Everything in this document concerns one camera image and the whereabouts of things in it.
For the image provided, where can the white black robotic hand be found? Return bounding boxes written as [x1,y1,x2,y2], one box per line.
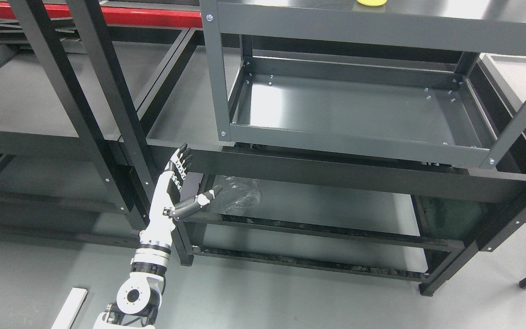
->
[139,144,222,250]

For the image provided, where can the yellow plastic cup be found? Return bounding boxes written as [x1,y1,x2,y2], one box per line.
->
[357,0,388,7]

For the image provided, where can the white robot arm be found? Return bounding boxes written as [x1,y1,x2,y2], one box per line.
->
[93,244,171,329]

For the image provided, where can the black metal shelf rack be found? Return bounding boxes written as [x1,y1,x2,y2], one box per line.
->
[0,1,204,247]

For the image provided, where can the grey metal shelf unit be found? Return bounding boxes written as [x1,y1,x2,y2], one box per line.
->
[199,0,526,297]

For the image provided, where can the clear plastic bag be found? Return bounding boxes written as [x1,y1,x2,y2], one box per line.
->
[212,175,262,215]

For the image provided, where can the white floor strip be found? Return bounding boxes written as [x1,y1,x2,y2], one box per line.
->
[51,287,88,329]

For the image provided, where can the red metal beam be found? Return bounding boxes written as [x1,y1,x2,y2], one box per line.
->
[0,0,203,28]

